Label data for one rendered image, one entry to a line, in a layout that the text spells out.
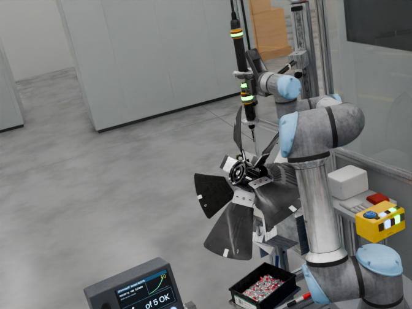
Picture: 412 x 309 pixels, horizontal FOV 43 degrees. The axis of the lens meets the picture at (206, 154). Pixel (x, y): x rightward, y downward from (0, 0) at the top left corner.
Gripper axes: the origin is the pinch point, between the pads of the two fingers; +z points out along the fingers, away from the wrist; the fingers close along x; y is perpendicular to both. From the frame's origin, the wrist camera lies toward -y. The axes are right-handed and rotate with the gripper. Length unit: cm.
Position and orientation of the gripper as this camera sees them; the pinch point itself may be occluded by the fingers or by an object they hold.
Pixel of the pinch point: (239, 70)
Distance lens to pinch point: 205.7
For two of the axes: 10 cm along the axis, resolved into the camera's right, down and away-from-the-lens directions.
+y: 1.8, 9.2, 3.5
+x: 8.8, -3.1, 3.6
